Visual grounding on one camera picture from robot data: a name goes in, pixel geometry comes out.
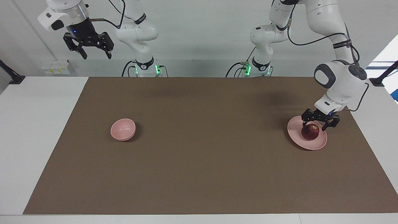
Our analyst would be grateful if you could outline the black clamp mount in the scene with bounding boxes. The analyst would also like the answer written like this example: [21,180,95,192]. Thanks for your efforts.
[0,60,26,85]
[369,61,398,87]

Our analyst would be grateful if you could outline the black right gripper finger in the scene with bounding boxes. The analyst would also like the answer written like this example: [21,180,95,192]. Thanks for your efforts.
[101,32,114,59]
[63,34,87,59]

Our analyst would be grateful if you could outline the dark red apple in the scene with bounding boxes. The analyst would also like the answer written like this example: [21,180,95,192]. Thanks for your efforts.
[301,124,320,141]

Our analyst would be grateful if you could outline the pink plate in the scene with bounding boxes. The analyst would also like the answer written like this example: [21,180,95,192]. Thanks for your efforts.
[287,116,327,151]

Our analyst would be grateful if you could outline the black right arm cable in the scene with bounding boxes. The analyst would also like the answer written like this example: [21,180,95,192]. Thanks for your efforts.
[89,0,126,30]

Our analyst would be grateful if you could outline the pink bowl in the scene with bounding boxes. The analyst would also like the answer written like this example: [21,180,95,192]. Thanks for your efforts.
[110,118,136,142]

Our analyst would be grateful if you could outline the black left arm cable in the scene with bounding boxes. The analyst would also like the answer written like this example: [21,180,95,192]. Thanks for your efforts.
[287,12,370,112]

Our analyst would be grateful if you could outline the brown table mat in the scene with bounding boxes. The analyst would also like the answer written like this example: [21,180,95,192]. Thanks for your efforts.
[23,77,398,215]

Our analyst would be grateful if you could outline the white wall socket strip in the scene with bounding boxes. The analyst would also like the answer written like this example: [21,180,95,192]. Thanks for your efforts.
[41,59,75,75]

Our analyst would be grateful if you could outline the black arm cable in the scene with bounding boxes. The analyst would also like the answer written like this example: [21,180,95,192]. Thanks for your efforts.
[287,12,370,112]
[89,0,126,30]

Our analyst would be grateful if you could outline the black base cable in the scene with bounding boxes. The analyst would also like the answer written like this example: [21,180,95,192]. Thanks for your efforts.
[122,60,137,77]
[225,47,257,78]

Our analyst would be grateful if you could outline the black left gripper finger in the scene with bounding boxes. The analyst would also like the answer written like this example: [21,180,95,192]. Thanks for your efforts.
[322,115,340,131]
[301,109,313,127]

